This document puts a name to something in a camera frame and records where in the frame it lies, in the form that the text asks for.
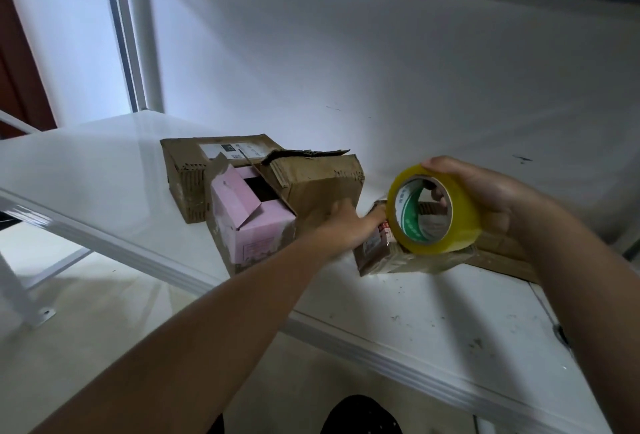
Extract person's left hand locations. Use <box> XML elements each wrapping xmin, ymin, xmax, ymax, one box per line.
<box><xmin>311</xmin><ymin>198</ymin><xmax>389</xmax><ymax>261</ymax></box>

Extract person's right hand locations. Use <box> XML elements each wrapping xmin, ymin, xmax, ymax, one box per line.
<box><xmin>421</xmin><ymin>155</ymin><xmax>549</xmax><ymax>242</ymax></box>

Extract small cardboard box red label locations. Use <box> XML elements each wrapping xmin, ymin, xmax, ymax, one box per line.
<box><xmin>352</xmin><ymin>198</ymin><xmax>477</xmax><ymax>278</ymax></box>

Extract yellow tape roll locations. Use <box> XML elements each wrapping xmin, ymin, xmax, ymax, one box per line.
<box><xmin>385</xmin><ymin>163</ymin><xmax>484</xmax><ymax>257</ymax></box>

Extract corrugated cardboard box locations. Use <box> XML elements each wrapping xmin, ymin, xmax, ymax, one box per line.
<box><xmin>254</xmin><ymin>147</ymin><xmax>366</xmax><ymax>226</ymax></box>

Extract pink carton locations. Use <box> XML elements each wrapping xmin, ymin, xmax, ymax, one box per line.
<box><xmin>204</xmin><ymin>158</ymin><xmax>299</xmax><ymax>278</ymax></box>

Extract long cardboard box white label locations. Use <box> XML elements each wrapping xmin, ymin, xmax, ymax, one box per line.
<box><xmin>159</xmin><ymin>133</ymin><xmax>285</xmax><ymax>225</ymax></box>

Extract person's right forearm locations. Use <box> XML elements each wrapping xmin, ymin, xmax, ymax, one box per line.
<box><xmin>505</xmin><ymin>199</ymin><xmax>640</xmax><ymax>434</ymax></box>

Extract person's left forearm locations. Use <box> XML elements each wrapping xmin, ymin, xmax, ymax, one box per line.
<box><xmin>35</xmin><ymin>233</ymin><xmax>341</xmax><ymax>434</ymax></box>

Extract person's black trousers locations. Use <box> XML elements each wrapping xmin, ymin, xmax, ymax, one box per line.
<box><xmin>205</xmin><ymin>393</ymin><xmax>405</xmax><ymax>434</ymax></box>

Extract white metal shelf rack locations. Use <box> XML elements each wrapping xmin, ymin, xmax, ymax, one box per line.
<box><xmin>0</xmin><ymin>0</ymin><xmax>640</xmax><ymax>434</ymax></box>

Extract red-brown door frame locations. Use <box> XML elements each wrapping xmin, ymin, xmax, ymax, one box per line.
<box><xmin>0</xmin><ymin>0</ymin><xmax>57</xmax><ymax>137</ymax></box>

